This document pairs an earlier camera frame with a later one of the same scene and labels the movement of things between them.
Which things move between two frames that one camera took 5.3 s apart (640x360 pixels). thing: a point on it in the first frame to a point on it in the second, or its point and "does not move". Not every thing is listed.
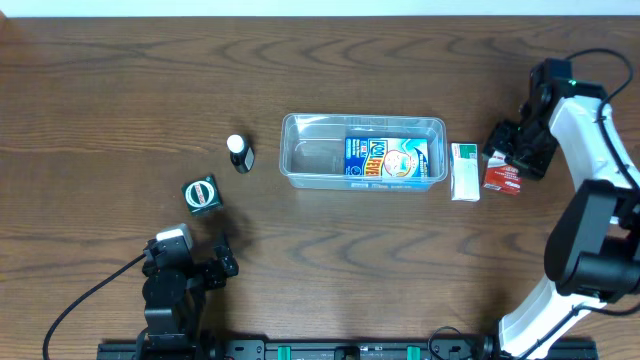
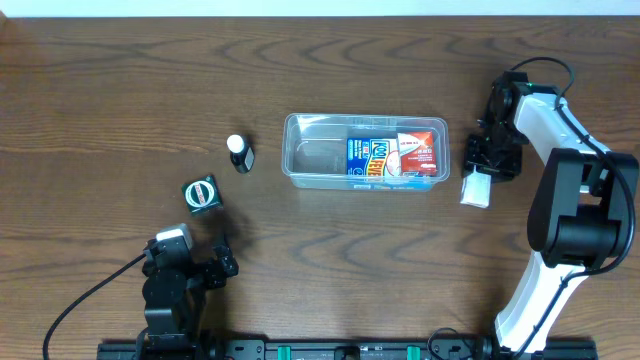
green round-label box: x=202 y=195 does not move
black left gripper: x=215 y=267 does not move
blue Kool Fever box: x=386 y=157 does not move
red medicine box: x=501 y=176 to x=417 y=153
